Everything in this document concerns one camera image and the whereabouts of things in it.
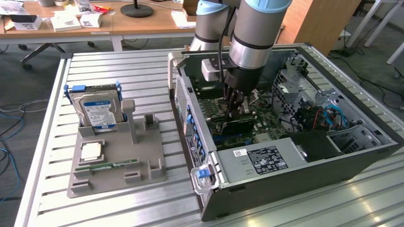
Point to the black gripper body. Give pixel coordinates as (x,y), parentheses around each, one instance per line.
(244,79)

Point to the black graphics card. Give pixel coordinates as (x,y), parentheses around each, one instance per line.
(240,126)

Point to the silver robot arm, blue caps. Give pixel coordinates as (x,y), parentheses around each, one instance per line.
(252,30)

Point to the CPU socket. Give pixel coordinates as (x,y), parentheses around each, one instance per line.
(220,107)

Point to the metal socket cover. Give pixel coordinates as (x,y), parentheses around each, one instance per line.
(251,101)

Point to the green motherboard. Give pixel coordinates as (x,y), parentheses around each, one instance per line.
(268,118)

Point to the perforated metal disk bay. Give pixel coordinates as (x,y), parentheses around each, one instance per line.
(289,94)

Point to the grey power supply unit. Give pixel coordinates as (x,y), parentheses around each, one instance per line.
(236,170)

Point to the black plastic shroud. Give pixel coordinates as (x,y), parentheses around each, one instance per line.
(315,146)

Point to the white paper stack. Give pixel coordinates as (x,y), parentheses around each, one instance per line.
(183,21)

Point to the blue case latch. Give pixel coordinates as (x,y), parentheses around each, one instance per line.
(201,174)

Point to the black power brick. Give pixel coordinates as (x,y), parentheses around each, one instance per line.
(341,53)

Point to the wooden cabinet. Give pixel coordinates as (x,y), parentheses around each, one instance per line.
(328,23)

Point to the grey plastic parts rack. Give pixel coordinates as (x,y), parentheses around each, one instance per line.
(125,151)

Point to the black open PC case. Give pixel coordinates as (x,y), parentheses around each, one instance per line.
(284,189)

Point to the wooden desk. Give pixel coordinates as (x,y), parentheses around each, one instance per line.
(141,26)

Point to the small metal disk bay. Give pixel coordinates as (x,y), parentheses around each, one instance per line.
(356,139)

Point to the hard disk in blue caddy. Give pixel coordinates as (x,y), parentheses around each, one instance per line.
(95,111)

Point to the black round lamp base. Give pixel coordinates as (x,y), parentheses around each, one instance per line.
(137,10)

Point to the silver CPU chip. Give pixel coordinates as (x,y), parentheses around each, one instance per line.
(91,151)

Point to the green RAM stick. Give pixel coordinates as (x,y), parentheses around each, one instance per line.
(103,166)

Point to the red packet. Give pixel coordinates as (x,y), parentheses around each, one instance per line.
(103,9)

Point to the white box with label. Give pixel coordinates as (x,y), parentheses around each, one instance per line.
(91,20)

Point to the white open box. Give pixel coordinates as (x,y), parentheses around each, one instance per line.
(65,22)

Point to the black chair base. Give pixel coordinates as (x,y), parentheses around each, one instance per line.
(37,50)

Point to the tape roll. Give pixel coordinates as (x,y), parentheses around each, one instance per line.
(60,2)

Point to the grey metal cup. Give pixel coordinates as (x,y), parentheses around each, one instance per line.
(45,2)

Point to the white box with black lid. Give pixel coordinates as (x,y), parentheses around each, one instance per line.
(25,22)

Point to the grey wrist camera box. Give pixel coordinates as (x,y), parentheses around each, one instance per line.
(209,71)

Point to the white table frame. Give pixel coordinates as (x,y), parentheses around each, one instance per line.
(363,23)

